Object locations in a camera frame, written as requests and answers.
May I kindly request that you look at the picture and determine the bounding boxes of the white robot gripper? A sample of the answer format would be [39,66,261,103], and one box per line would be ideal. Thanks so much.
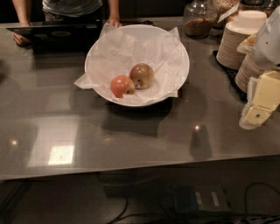
[237,6,280,130]

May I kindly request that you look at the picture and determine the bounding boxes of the person right forearm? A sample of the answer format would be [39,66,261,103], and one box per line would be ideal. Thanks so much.
[12,0,32,27]

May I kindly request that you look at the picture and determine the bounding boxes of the person left forearm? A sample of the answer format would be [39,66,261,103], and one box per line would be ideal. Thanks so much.
[108,0,120,21]

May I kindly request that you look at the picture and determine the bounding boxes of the white paper bowl stack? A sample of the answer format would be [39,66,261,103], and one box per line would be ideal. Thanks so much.
[226,10,267,35]

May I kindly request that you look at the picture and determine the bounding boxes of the red-green apple right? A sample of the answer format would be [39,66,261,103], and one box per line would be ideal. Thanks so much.
[129,63,154,89]

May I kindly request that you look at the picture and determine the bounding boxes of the red apple left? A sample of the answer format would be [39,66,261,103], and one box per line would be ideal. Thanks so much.
[110,75,136,98]

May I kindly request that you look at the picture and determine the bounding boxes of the person left hand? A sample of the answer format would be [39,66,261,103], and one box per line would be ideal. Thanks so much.
[107,19,123,28]

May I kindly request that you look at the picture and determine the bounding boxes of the person right hand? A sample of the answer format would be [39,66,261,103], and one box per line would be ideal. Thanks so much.
[12,32,31,46]

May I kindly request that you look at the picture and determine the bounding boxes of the front stack of paper plates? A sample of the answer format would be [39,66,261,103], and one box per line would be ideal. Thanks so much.
[235,53,264,93]

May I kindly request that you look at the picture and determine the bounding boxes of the stack of paper plates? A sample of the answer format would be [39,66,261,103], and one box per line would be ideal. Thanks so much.
[216,21,249,70]
[235,53,264,93]

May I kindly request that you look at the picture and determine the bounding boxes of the black tray mat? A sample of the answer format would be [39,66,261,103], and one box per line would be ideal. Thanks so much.
[215,59,247,103]

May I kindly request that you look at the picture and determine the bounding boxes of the rear stack of paper plates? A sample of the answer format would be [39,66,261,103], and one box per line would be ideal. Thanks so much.
[216,21,249,70]

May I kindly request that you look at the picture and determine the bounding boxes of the glass jar with cereal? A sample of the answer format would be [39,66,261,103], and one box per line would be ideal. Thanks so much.
[182,0,217,39]

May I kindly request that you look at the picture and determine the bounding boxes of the white tissue paper liner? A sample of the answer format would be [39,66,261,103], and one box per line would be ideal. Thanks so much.
[73,23,187,105]

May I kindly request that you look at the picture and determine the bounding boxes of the dark box under table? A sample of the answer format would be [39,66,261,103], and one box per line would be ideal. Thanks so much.
[172,185,232,214]

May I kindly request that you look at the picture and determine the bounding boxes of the person torso grey shirt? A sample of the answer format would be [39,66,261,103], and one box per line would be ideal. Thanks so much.
[42,0,102,21]

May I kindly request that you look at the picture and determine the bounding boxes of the black laptop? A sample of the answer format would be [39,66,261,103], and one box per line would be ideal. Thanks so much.
[7,20,102,52]

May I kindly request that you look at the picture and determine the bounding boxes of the black cable under table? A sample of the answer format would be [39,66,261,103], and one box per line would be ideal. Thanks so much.
[104,181,280,224]

